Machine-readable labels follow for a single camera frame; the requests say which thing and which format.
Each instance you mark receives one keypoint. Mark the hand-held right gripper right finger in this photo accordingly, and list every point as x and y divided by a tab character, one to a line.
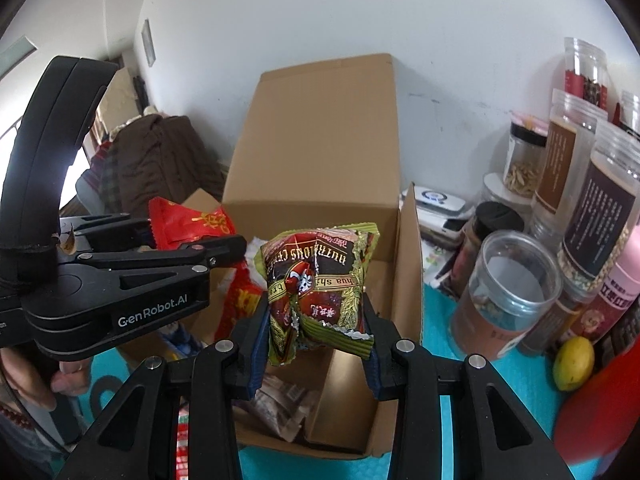
377	370

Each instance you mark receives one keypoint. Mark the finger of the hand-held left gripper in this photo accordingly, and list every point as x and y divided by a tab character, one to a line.
190	255
110	232

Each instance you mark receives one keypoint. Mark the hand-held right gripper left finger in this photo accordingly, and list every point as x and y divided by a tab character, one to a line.
255	355

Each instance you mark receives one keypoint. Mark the red gold snack packet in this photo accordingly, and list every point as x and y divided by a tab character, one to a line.
190	220

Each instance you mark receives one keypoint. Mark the white bread packet with drawings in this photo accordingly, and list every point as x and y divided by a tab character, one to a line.
257	249

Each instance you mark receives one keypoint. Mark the blue white tube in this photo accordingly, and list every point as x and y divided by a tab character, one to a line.
177	337

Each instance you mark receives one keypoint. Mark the green brown snack packet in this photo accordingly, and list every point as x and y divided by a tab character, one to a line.
310	285

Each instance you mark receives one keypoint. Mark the brown cardboard box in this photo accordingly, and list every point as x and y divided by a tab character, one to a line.
310	160

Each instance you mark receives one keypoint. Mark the person's left forearm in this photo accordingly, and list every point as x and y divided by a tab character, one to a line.
25	390

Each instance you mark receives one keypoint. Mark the person's left hand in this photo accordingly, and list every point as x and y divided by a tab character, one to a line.
70	380

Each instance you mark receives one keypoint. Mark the brown quilted jacket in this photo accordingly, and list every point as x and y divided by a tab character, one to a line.
160	160

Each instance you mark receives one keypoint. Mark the cream cabinet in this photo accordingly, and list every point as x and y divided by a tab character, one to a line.
117	95

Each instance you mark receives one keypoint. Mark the red green snack packet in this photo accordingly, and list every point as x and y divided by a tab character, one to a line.
182	440

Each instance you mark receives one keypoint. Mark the teal padded bag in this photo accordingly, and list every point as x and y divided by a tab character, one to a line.
490	400

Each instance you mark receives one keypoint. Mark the white patterned cloth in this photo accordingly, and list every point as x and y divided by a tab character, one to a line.
435	260

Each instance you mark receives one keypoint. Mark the clear jar brown powder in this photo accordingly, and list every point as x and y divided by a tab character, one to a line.
500	300

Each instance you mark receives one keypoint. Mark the dark jar black lid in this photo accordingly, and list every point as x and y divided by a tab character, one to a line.
480	230

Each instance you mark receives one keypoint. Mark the white electronic device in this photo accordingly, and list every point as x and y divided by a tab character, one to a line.
442	205

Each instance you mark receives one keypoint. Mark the dark brown spice jar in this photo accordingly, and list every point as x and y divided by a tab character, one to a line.
550	325

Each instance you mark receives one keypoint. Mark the yellow green lemon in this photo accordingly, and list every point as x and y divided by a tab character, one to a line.
574	362

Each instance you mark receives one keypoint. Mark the white lid jar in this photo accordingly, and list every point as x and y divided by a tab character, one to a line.
505	187

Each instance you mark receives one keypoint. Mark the red thermos bottle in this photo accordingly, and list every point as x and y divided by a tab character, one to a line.
605	420

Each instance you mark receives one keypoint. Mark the black lid seed jar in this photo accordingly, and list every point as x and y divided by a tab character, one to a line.
522	165

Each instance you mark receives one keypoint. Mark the pink bottle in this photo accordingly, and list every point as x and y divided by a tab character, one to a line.
620	280

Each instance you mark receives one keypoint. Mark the large jar dark label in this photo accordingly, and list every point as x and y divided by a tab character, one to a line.
600	210

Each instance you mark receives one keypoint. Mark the tall jar brown label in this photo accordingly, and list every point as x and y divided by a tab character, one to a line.
562	160

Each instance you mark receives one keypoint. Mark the clear jar dark contents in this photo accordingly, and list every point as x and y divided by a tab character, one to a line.
631	112

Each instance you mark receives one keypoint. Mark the clear jar red label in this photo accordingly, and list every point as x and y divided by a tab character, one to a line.
585	70

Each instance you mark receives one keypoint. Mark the framed wall picture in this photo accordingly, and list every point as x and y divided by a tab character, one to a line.
148	42

